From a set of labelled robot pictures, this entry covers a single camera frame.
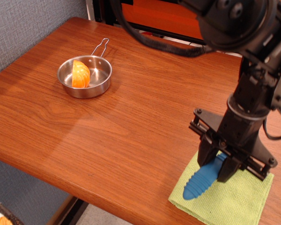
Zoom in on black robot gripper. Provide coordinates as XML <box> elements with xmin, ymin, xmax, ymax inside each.
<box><xmin>189</xmin><ymin>98</ymin><xmax>277</xmax><ymax>182</ymax></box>

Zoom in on orange panel black frame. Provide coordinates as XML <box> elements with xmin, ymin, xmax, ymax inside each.
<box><xmin>92</xmin><ymin>0</ymin><xmax>281</xmax><ymax>59</ymax></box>

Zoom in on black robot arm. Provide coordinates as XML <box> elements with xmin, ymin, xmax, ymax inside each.
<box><xmin>180</xmin><ymin>0</ymin><xmax>281</xmax><ymax>182</ymax></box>

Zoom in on orange object in basket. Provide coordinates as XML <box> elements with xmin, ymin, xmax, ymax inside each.
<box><xmin>0</xmin><ymin>217</ymin><xmax>13</xmax><ymax>225</ymax></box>

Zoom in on green folded cloth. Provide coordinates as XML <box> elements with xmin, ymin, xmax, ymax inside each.
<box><xmin>169</xmin><ymin>154</ymin><xmax>274</xmax><ymax>225</ymax></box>

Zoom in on orange toy fruit slice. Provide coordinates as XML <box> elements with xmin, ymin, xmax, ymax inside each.
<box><xmin>72</xmin><ymin>60</ymin><xmax>90</xmax><ymax>88</ymax></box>

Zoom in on small steel pot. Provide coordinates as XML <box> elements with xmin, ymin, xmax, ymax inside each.
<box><xmin>57</xmin><ymin>38</ymin><xmax>112</xmax><ymax>99</ymax></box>

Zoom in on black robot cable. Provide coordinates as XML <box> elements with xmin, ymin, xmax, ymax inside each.
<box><xmin>110</xmin><ymin>0</ymin><xmax>281</xmax><ymax>141</ymax></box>

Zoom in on blue handled metal spoon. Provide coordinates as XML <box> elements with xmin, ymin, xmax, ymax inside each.
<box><xmin>183</xmin><ymin>153</ymin><xmax>227</xmax><ymax>200</ymax></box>

